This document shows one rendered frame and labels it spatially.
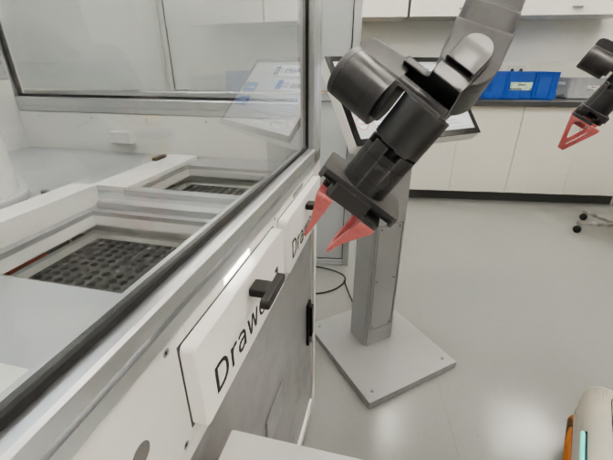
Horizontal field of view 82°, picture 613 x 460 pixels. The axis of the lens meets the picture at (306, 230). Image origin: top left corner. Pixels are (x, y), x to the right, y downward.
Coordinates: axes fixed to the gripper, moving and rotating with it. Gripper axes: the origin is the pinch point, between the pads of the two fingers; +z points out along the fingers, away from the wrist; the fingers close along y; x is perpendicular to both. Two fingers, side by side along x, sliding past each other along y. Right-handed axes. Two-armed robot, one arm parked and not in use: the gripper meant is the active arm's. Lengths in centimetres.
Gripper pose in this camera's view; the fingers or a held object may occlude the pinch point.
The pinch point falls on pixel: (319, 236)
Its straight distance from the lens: 45.7
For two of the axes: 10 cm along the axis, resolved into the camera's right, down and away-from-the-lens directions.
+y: -8.1, -5.8, -0.8
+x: -2.3, 4.3, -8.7
